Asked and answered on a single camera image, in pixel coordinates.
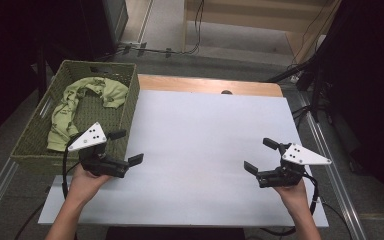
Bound light wooden furniture frame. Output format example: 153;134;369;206
181;0;344;64

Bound wooden table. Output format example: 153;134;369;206
137;73;284;98

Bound person's right hand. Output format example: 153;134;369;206
273;177;311;214

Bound person's left hand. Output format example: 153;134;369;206
67;163;114;206

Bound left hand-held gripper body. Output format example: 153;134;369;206
67;121;130;179

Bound black floor cable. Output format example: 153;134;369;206
119;0;205;57

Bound black metal stand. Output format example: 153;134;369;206
265;0;344;123

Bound green woven basket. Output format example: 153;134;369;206
9;59;141;176

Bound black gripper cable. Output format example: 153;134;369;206
13;132;85;240
259;172;354;240

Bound white table mat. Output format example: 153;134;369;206
37;89;330;229

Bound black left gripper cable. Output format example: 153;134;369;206
13;132;85;240

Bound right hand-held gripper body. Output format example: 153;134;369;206
255;142;333;189

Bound aluminium floor rail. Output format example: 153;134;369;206
0;96;55;231
296;89;368;240

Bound light green printed garment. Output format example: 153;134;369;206
46;76;130;153

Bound dark monitor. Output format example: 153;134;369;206
43;0;130;62

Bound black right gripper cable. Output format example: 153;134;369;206
259;172;354;240

